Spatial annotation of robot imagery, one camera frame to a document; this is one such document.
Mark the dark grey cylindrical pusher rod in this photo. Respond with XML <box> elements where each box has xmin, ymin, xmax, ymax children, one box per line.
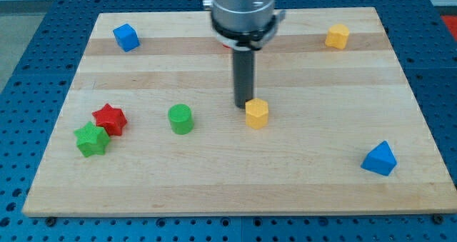
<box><xmin>232</xmin><ymin>50</ymin><xmax>255</xmax><ymax>109</ymax></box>

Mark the yellow hexagon block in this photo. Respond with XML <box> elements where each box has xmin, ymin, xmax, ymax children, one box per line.
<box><xmin>245</xmin><ymin>99</ymin><xmax>269</xmax><ymax>129</ymax></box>

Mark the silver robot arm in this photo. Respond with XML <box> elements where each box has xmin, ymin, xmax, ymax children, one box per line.
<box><xmin>202</xmin><ymin>0</ymin><xmax>286</xmax><ymax>109</ymax></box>

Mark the green cylinder block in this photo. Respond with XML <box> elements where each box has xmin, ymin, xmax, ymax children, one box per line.
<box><xmin>168</xmin><ymin>104</ymin><xmax>194</xmax><ymax>135</ymax></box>

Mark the yellow pentagon block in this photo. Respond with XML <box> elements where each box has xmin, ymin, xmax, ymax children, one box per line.
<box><xmin>324</xmin><ymin>24</ymin><xmax>350</xmax><ymax>49</ymax></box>

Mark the wooden board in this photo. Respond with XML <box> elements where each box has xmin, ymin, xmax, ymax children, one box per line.
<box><xmin>23</xmin><ymin>7</ymin><xmax>456</xmax><ymax>217</ymax></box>

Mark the blue cube block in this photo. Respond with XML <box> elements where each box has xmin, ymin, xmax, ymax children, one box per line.
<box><xmin>113</xmin><ymin>24</ymin><xmax>140</xmax><ymax>52</ymax></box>

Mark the red star block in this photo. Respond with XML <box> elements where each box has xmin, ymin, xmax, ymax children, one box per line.
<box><xmin>92</xmin><ymin>104</ymin><xmax>128</xmax><ymax>136</ymax></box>

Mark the blue triangular prism block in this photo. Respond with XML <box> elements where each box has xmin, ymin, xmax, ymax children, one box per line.
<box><xmin>361</xmin><ymin>141</ymin><xmax>397</xmax><ymax>176</ymax></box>

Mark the green star block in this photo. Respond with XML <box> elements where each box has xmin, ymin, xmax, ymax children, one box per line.
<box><xmin>74</xmin><ymin>121</ymin><xmax>111</xmax><ymax>158</ymax></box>

